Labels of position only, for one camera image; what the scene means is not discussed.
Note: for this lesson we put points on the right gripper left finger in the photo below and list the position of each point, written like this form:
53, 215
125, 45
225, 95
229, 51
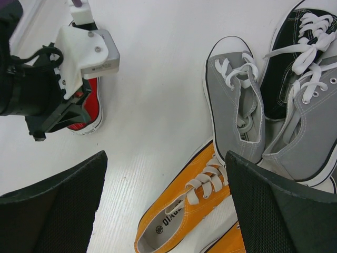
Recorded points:
57, 213

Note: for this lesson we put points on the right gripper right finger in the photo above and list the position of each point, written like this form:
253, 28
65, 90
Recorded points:
277, 214

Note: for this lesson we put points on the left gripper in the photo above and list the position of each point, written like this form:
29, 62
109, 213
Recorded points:
30, 88

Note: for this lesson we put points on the red sneaker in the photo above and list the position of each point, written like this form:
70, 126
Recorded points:
94, 108

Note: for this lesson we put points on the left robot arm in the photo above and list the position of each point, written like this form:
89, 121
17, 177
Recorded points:
11, 14

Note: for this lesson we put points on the orange sneaker right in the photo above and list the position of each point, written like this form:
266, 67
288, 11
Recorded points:
230, 242

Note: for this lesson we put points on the orange sneaker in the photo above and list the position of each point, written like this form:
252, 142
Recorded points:
194, 193
230, 242

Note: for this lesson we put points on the grey sneaker right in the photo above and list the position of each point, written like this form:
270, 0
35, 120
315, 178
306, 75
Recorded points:
304, 148

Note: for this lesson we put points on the grey sneaker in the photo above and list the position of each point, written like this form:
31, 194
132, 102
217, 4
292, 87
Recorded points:
234, 99
304, 148

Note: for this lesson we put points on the orange sneaker left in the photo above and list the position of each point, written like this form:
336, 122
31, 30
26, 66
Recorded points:
194, 193

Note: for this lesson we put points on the grey sneaker left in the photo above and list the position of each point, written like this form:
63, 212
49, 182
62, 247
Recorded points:
234, 99

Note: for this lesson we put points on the black sneaker front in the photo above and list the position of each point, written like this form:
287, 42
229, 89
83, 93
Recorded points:
299, 40

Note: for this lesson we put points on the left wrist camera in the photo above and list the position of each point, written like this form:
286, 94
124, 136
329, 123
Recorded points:
86, 55

